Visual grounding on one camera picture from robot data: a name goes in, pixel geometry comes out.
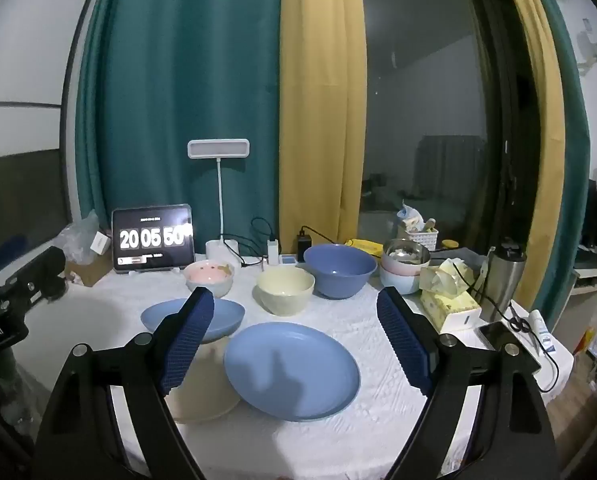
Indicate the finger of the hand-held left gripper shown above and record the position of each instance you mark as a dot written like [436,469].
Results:
[3,254]
[38,267]

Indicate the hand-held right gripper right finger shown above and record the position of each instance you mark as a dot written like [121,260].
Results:
[403,340]

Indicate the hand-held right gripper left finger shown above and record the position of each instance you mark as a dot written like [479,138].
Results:
[191,340]

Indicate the blue plate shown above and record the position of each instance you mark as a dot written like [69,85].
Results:
[223,317]
[288,370]

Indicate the cream plate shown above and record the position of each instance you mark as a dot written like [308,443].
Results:
[203,390]

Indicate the pink strawberry print bowl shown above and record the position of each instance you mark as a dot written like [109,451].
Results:
[208,275]

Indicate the large blue bowl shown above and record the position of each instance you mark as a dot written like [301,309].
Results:
[338,285]

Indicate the cream bowl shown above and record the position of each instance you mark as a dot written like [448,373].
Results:
[283,300]

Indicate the brown cardboard piece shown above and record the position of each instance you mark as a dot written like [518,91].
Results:
[78,275]

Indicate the clear plastic bag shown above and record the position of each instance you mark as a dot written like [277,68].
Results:
[78,240]

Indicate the light blue bowl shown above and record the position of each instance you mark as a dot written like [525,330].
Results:
[398,283]

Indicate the yellow tissue box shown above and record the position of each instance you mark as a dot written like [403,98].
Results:
[448,305]

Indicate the small white box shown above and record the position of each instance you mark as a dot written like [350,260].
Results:
[100,243]

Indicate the pink steel-lined bowl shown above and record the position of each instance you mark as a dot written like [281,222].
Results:
[398,266]

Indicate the white textured tablecloth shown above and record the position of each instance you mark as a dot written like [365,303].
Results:
[378,435]

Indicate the yellow packet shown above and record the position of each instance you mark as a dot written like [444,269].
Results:
[366,247]

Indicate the white plastic basket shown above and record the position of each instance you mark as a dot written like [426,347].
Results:
[421,240]

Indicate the black smartphone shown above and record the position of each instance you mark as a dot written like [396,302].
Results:
[508,342]

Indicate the yellow round lid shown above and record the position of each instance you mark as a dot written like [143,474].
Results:
[449,244]

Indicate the tablet showing clock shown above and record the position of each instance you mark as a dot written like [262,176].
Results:
[153,237]

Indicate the steel thermos jug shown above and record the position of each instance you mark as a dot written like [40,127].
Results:
[503,280]

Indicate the black scissors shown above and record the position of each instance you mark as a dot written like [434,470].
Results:
[518,317]

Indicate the white charger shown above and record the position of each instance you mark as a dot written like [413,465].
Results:
[273,252]

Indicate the blue and white snack bag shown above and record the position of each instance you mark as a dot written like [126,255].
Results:
[409,217]

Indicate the small blue box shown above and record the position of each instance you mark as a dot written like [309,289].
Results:
[288,260]

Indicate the black power adapter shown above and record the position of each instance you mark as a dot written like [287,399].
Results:
[304,247]

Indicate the white tube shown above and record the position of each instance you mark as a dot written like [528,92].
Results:
[542,332]

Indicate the white desk lamp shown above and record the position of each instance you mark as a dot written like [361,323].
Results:
[218,150]

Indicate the teal curtain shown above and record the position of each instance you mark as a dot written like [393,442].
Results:
[178,60]
[573,160]

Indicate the glass sliding door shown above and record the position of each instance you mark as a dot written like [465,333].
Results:
[428,85]

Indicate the yellow curtain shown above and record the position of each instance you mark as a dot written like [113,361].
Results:
[318,85]
[538,85]

